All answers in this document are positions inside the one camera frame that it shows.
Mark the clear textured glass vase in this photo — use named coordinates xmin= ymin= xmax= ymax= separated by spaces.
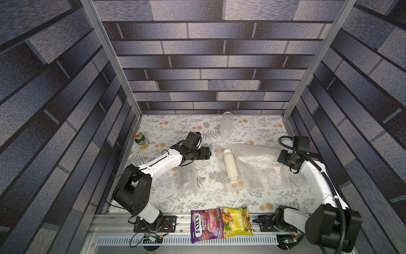
xmin=219 ymin=112 xmax=234 ymax=139

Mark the white ribbed ceramic vase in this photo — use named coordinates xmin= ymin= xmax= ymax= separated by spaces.
xmin=223 ymin=149 xmax=239 ymax=181

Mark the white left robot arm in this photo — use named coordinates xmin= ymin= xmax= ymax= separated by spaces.
xmin=112 ymin=132 xmax=211 ymax=230

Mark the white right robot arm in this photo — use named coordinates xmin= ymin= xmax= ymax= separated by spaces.
xmin=274 ymin=135 xmax=362 ymax=254

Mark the green beverage can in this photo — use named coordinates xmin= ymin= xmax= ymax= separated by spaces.
xmin=134 ymin=132 xmax=146 ymax=146

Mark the purple Fox's candy bag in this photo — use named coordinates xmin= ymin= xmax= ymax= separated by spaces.
xmin=190 ymin=208 xmax=224 ymax=243

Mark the yellow snack bag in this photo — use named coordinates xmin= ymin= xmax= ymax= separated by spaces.
xmin=221 ymin=206 xmax=254 ymax=238

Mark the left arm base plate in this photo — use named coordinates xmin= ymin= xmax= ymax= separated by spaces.
xmin=133 ymin=215 xmax=178 ymax=233

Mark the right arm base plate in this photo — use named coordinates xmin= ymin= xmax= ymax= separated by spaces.
xmin=253 ymin=213 xmax=298 ymax=233

